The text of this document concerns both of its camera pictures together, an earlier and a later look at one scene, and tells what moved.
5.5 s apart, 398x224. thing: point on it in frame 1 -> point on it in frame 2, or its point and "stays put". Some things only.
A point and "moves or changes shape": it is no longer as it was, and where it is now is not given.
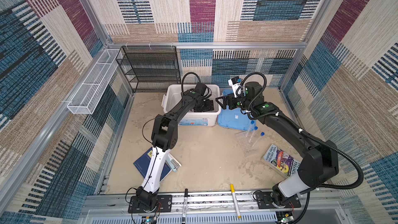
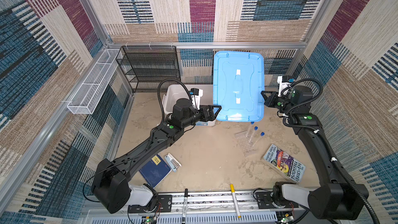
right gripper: (230, 97) -> (270, 100)
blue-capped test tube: (262, 134) stays put
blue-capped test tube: (256, 128) stays put
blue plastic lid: (234, 119) moves or changes shape
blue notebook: (142, 164) stays put
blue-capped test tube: (252, 123) stays put
